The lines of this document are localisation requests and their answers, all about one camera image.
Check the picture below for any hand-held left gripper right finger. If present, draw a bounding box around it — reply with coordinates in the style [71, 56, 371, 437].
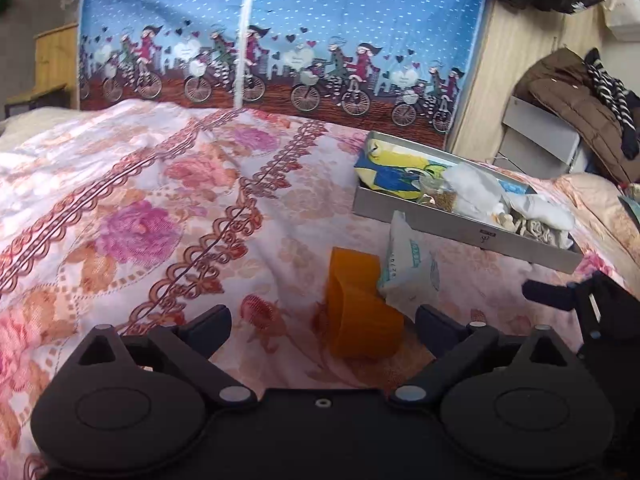
[389, 304, 577, 409]

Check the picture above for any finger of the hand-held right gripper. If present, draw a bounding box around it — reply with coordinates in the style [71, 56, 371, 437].
[521, 280, 581, 312]

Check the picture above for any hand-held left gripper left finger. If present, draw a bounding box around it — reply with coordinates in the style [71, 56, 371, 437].
[75, 304, 258, 409]

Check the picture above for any small grey white cloth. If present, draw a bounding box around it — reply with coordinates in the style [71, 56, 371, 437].
[510, 194, 577, 248]

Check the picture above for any grey cardboard box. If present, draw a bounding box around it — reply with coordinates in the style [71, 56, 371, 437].
[352, 131, 585, 275]

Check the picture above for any white cartoon towel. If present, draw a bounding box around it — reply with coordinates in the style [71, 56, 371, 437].
[442, 162, 512, 219]

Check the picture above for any beige patterned cloth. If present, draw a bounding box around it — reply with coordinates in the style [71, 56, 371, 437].
[499, 212, 572, 251]

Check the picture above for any peach quilt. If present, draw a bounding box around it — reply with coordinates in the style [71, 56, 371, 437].
[550, 172, 640, 281]

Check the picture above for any pink floral blanket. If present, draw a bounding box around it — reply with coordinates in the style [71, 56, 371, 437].
[0, 99, 628, 480]

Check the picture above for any blue yellow green towel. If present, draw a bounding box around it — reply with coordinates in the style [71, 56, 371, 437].
[355, 139, 532, 202]

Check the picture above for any brown padded jacket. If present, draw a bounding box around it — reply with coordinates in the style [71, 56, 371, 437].
[514, 47, 640, 187]

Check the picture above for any black white striped garment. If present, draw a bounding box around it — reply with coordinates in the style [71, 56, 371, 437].
[583, 47, 640, 159]

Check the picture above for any light wooden wardrobe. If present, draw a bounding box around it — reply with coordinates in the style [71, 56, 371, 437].
[444, 0, 617, 162]

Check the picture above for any cream pillow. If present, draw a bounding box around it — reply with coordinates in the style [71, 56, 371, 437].
[0, 106, 77, 137]

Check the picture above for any white paper bag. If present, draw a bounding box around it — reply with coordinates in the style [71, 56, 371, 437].
[602, 0, 640, 44]

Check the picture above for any small wooden cabinet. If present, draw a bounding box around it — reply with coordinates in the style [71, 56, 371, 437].
[4, 22, 81, 117]

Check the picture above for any blue printed bicycle curtain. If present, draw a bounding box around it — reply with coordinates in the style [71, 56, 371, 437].
[77, 0, 494, 134]

